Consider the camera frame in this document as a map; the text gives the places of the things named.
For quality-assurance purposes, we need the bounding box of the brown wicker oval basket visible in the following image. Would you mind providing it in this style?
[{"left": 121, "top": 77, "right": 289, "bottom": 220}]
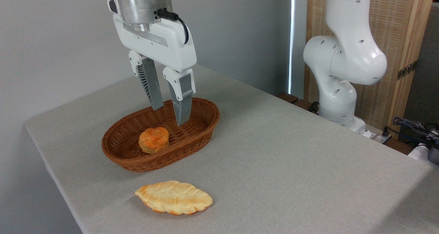
[{"left": 102, "top": 97, "right": 220, "bottom": 173}]

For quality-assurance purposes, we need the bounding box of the black cable bundle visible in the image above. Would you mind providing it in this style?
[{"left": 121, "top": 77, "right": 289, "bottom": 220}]
[{"left": 392, "top": 116, "right": 439, "bottom": 149}]

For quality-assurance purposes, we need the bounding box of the metal screen hinge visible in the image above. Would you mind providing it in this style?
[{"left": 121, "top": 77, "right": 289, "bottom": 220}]
[{"left": 397, "top": 60, "right": 418, "bottom": 81}]

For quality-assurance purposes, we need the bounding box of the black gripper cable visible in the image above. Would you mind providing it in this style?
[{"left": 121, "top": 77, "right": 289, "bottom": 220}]
[{"left": 156, "top": 9, "right": 190, "bottom": 45}]

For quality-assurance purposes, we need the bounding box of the grey tablecloth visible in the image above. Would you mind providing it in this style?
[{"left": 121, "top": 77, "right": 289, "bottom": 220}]
[{"left": 25, "top": 63, "right": 439, "bottom": 234}]

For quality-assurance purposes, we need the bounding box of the round orange bread roll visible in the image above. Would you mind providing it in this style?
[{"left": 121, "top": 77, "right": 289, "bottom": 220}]
[{"left": 139, "top": 127, "right": 170, "bottom": 155}]

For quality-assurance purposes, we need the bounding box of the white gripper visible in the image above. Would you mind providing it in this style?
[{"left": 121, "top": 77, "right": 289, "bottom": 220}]
[{"left": 107, "top": 0, "right": 198, "bottom": 126}]

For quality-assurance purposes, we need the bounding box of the long braided bread loaf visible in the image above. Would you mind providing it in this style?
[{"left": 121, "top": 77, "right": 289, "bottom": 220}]
[{"left": 134, "top": 180, "right": 213, "bottom": 216}]

